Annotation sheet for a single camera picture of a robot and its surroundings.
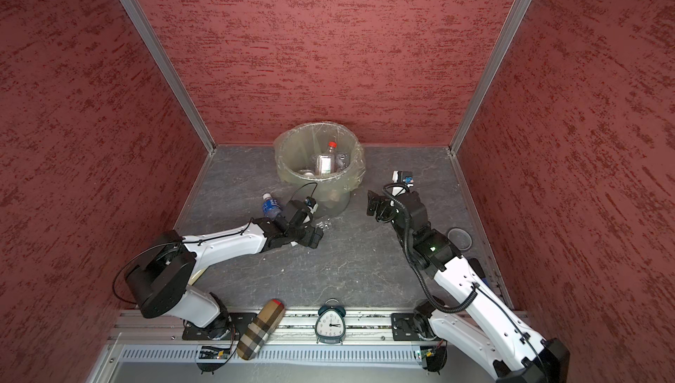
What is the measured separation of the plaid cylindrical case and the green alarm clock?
12 cm

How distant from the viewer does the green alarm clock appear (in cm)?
71

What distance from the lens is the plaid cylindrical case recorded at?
27.3 inches
